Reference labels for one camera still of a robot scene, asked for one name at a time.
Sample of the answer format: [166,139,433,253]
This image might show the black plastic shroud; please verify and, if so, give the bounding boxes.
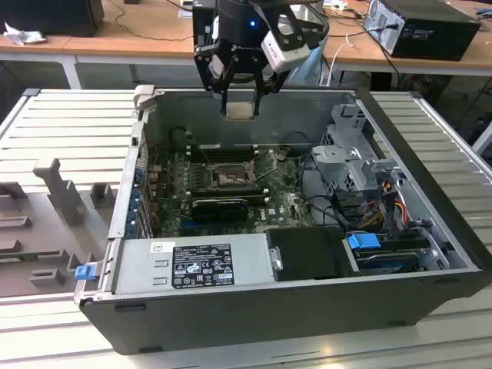
[264,227,362,281]

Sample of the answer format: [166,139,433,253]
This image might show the grey case handle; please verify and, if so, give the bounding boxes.
[133,85,166,113]

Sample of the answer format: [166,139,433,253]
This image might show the silver power supply unit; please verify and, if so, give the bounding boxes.
[98,232,285,295]

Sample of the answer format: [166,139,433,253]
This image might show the silver metal drive cage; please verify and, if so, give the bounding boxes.
[310,102,408,197]

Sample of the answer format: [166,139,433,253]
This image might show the metal socket cover frame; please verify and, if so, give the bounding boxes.
[248,147,279,182]

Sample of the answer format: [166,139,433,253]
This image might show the grey parts rack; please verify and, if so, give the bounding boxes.
[0,157,120,299]

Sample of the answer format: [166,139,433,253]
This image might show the CPU socket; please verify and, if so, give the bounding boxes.
[209,163,259,190]

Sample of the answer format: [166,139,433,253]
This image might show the black RAM slot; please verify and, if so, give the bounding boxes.
[188,146,258,152]
[188,150,258,157]
[188,158,258,165]
[188,155,258,161]

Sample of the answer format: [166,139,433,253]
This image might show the coloured power wire bundle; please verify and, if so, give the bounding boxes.
[380,180,414,231]

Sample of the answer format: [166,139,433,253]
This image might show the crumpled white paper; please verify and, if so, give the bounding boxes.
[3,21,47,46]

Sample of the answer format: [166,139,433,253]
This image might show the green motherboard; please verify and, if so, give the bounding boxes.
[151,148,322,238]

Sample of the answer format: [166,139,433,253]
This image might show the dark grey PC case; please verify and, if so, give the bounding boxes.
[72,85,492,357]

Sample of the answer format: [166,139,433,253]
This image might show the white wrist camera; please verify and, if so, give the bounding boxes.
[261,15,311,72]

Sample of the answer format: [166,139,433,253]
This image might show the wooden desk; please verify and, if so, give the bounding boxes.
[321,0,492,90]
[0,0,197,90]

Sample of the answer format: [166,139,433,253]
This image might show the white cable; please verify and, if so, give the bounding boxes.
[326,33,357,86]

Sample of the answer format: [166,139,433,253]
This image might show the hard disk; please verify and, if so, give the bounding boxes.
[359,252,419,275]

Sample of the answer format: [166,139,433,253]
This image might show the black graphics card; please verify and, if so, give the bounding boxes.
[191,198,250,223]

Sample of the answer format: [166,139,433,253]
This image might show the silver square CPU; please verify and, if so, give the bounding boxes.
[225,101,257,122]

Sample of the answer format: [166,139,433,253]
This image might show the blue disk carrier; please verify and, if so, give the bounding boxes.
[345,232,424,276]

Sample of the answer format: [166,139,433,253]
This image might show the thick dark cable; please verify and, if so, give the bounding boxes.
[299,153,347,231]

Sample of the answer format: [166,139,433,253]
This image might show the black desktop computer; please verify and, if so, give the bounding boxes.
[364,0,482,62]

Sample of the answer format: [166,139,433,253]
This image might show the black box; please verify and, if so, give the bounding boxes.
[0,0,105,38]

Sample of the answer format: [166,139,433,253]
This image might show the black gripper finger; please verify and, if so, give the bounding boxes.
[194,45,236,115]
[251,57,294,115]

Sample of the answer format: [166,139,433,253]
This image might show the green RAM stick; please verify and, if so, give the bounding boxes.
[188,188,268,205]

